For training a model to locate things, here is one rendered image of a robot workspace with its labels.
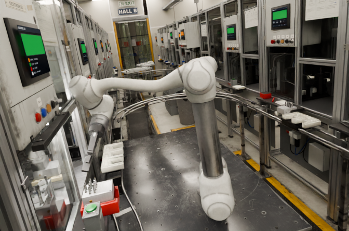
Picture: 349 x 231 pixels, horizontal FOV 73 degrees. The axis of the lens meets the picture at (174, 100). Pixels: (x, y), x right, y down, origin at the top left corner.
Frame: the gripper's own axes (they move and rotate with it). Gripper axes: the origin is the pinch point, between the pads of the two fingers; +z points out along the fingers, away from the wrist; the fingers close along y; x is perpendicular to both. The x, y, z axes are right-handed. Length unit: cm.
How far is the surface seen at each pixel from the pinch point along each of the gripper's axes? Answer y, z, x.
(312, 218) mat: -66, -15, 183
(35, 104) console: 35.0, -0.4, -17.9
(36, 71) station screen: 42.7, -8.1, -19.7
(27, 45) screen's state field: 50, -11, -23
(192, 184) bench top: -36, -15, 65
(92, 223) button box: 4.0, 25.1, 8.5
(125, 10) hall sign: -329, -804, -58
